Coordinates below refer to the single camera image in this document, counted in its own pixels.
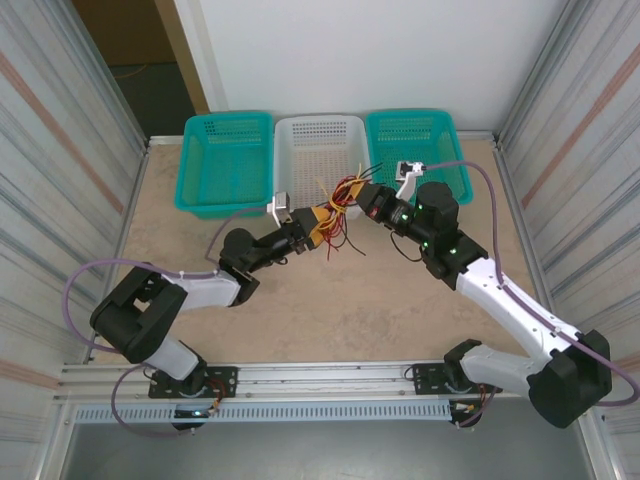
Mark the red wire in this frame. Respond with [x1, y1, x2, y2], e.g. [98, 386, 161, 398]
[323, 209, 351, 262]
[333, 173, 369, 206]
[332, 177, 369, 221]
[327, 199, 354, 251]

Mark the yellow wire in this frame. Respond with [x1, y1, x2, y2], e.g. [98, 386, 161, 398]
[312, 189, 366, 236]
[317, 180, 351, 236]

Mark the white plastic basket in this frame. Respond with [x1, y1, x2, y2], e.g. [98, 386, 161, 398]
[272, 114, 372, 221]

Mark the teal plastic basket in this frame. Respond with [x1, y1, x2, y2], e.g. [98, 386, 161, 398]
[173, 110, 275, 221]
[364, 108, 475, 206]

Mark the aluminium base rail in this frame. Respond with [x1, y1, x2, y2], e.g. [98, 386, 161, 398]
[59, 362, 541, 401]

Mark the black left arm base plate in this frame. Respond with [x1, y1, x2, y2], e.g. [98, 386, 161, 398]
[148, 366, 239, 400]

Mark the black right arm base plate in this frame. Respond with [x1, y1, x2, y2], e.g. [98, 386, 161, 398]
[410, 363, 504, 396]

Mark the grey slotted cable duct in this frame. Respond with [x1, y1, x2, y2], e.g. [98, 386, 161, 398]
[73, 399, 454, 424]

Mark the brown wooden door frame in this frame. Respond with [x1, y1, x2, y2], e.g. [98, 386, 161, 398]
[153, 0, 211, 115]

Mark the orange floor cable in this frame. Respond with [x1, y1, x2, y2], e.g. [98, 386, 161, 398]
[112, 63, 149, 80]

